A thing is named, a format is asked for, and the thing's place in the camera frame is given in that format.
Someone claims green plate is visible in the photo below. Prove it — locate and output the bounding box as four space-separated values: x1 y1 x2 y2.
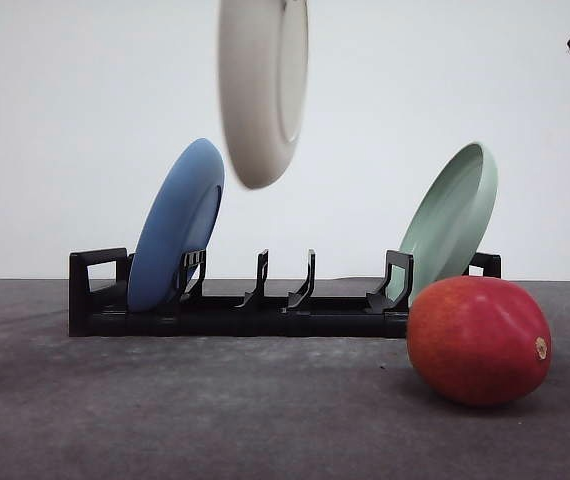
388 142 498 303

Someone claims blue plate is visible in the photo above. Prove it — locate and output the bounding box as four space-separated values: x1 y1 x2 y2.
127 138 225 313

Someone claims black plastic dish rack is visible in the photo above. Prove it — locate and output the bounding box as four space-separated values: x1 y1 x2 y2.
69 248 502 339

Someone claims white plate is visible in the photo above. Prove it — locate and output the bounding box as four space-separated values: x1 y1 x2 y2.
218 0 309 188

